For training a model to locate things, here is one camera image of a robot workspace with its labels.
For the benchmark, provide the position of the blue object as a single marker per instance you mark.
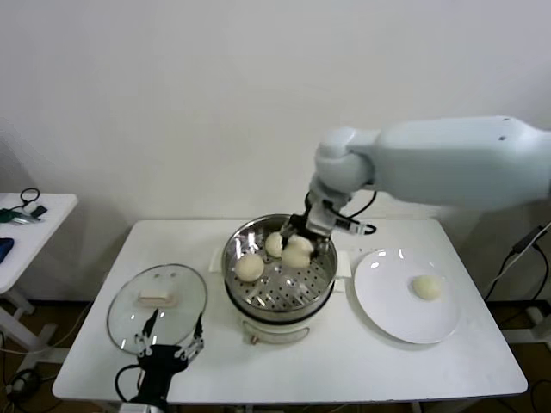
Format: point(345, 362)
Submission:
point(5, 249)

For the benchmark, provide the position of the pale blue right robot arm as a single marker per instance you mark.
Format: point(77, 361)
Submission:
point(452, 159)

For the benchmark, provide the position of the perforated steel steamer basket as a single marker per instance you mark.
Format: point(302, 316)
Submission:
point(320, 275)

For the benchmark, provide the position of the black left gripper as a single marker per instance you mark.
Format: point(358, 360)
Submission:
point(163, 359)

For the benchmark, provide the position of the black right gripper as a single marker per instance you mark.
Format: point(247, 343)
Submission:
point(312, 228)

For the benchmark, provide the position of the white side table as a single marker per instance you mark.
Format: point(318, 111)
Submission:
point(47, 241)

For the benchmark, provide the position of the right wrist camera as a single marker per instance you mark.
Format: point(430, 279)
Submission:
point(351, 226)

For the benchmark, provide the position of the small black device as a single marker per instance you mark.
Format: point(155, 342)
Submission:
point(40, 211)

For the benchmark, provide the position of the white steamed baozi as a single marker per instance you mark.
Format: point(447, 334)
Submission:
point(249, 268)
point(297, 257)
point(426, 288)
point(272, 246)

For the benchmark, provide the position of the white round plate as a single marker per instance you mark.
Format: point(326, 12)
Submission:
point(387, 310)

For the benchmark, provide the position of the white electric cooking pot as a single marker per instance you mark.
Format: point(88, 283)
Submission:
point(275, 332)

